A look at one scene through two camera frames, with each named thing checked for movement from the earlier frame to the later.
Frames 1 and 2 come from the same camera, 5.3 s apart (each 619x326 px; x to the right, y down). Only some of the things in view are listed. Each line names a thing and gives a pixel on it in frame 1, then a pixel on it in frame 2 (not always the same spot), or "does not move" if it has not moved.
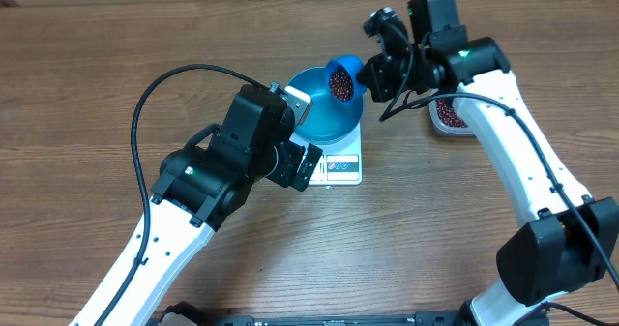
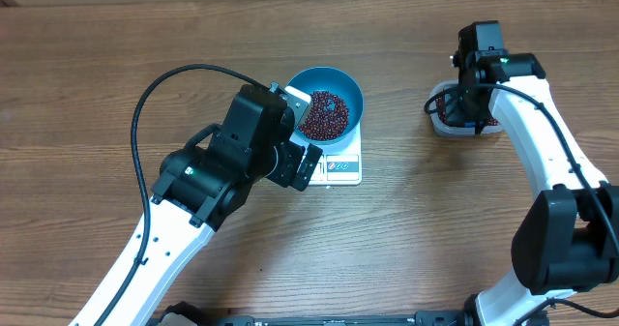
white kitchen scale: [340, 163] does not move
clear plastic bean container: [447, 119] does not move
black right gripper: [382, 82] to [473, 120]
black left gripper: [283, 173] does not move
